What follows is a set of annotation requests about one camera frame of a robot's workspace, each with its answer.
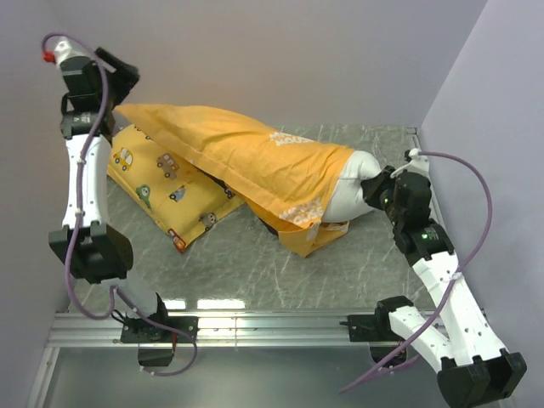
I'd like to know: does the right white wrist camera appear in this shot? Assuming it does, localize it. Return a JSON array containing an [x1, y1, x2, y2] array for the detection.
[[391, 148, 429, 179]]

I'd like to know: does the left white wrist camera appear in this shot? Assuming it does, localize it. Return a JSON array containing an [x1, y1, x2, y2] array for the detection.
[[42, 36, 86, 69]]

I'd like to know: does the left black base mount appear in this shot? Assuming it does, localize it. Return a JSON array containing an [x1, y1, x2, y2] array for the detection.
[[119, 315, 199, 377]]

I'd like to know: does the yellow vehicle print pillow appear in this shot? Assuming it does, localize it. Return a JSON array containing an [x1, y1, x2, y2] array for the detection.
[[107, 125, 244, 252]]

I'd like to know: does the aluminium frame rail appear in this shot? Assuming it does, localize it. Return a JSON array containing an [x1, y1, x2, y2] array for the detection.
[[25, 127, 507, 408]]

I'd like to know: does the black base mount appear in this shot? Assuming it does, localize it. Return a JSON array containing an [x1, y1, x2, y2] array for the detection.
[[119, 315, 199, 377], [340, 305, 404, 363]]

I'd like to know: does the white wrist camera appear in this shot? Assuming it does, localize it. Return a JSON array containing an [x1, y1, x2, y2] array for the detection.
[[42, 36, 86, 69], [391, 148, 429, 179]]

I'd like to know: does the orange Mickey Mouse pillowcase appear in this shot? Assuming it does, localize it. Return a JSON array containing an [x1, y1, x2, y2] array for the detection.
[[116, 104, 354, 258]]

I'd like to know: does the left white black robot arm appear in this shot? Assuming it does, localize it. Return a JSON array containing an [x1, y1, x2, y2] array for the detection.
[[43, 37, 172, 342]]

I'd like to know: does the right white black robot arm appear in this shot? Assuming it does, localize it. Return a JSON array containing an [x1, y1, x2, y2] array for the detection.
[[361, 166, 527, 407]]

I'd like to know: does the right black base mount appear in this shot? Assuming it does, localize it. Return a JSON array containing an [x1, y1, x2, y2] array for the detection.
[[340, 305, 404, 363]]

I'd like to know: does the white pillow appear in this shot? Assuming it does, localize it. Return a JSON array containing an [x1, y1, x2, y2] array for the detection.
[[322, 150, 382, 224]]

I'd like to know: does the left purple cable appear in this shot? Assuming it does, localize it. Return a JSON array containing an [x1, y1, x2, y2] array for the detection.
[[41, 32, 199, 377]]

